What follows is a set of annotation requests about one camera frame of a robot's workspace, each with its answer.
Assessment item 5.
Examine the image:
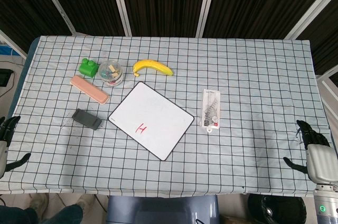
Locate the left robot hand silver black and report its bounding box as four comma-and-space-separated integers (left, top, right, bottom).
0, 115, 32, 180

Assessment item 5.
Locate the dark grey board eraser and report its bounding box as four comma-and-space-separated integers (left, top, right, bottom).
71, 108, 102, 131

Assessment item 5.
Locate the white black checked tablecloth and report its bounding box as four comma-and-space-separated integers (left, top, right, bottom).
5, 35, 332, 198

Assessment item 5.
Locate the olive grey shoe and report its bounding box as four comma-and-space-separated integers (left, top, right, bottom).
76, 195, 93, 210
30, 193, 50, 219

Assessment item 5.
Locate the clear packaged ruler set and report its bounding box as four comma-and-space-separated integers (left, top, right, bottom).
202, 88, 221, 133

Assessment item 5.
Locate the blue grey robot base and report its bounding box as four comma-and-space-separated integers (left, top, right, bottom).
107, 194, 220, 224

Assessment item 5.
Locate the clear jar of clips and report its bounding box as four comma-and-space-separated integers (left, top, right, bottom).
97, 60, 124, 87

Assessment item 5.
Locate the green toy block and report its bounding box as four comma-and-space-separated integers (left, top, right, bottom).
79, 58, 100, 78

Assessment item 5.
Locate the blue box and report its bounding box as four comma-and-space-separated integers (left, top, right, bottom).
0, 44, 18, 57

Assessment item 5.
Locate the person's leg in jeans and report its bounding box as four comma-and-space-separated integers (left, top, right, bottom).
42, 204, 84, 224
0, 206, 38, 224

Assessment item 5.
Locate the white board with black rim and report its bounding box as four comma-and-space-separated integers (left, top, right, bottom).
107, 81, 195, 161

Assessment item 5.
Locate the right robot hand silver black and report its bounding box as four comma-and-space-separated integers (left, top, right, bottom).
283, 119, 338, 184

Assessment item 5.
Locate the black round stool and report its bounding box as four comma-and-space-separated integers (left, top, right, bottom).
247, 193, 307, 224

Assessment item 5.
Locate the yellow banana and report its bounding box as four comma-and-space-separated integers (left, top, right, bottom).
132, 59, 175, 78

